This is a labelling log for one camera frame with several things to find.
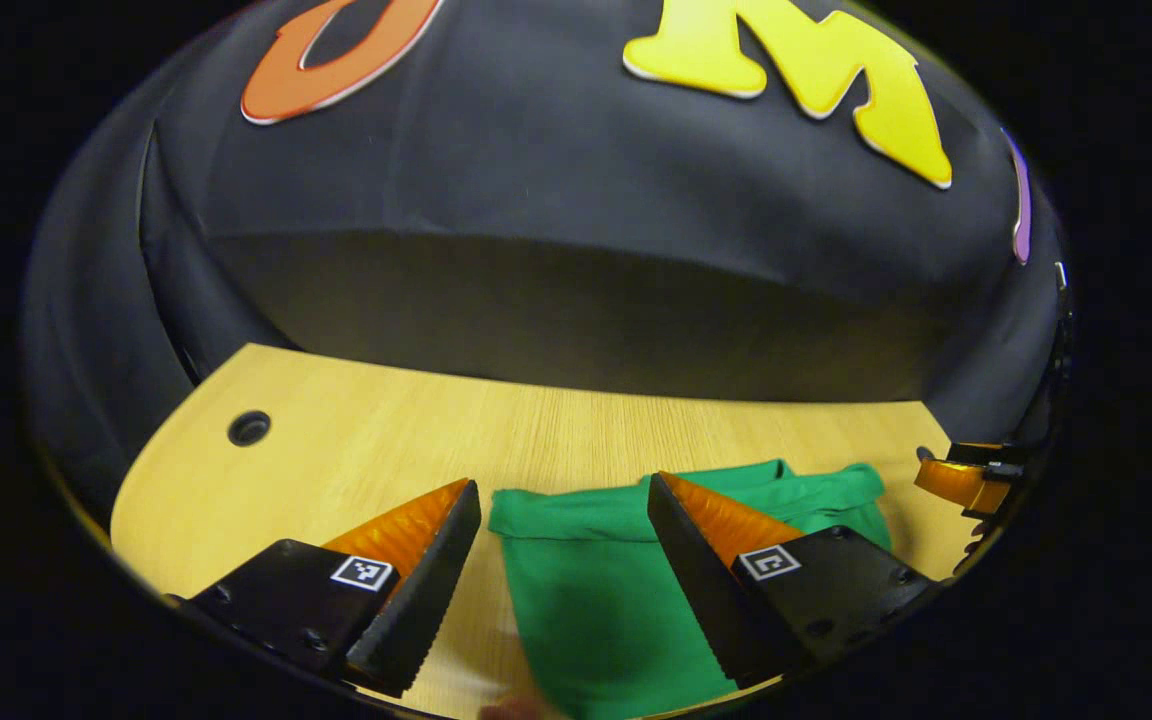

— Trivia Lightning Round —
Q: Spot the green T-shirt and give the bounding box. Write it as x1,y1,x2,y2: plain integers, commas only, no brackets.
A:
488,459,894,720

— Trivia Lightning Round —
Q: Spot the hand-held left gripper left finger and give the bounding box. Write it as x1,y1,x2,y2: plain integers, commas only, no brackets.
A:
168,478,483,699

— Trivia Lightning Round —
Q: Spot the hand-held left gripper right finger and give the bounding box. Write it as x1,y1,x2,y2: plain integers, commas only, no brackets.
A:
647,471,937,691

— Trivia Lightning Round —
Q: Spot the black backdrop cloth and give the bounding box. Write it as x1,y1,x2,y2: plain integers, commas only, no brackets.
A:
21,0,1072,521

